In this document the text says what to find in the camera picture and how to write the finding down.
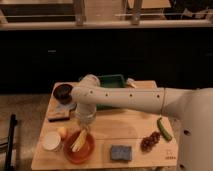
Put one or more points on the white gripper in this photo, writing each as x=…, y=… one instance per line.
x=85, y=114

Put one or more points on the green plastic tray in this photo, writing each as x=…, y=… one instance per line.
x=106, y=81

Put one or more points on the wooden cutting board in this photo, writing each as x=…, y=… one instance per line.
x=61, y=111

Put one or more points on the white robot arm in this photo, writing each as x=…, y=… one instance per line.
x=193, y=107

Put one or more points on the blue sponge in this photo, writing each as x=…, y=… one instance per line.
x=121, y=153

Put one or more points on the yellow banana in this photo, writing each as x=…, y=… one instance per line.
x=80, y=141

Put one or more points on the white cup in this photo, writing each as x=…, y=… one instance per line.
x=51, y=141

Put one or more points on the green cucumber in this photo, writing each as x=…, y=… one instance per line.
x=163, y=131

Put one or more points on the dark red grape bunch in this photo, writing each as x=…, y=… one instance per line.
x=149, y=142

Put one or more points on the dark brown bowl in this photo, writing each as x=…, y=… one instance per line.
x=62, y=93

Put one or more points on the red bowl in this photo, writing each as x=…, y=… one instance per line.
x=78, y=151

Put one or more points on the black chair frame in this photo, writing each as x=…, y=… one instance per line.
x=9, y=143

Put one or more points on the yellow lemon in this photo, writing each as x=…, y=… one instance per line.
x=63, y=132

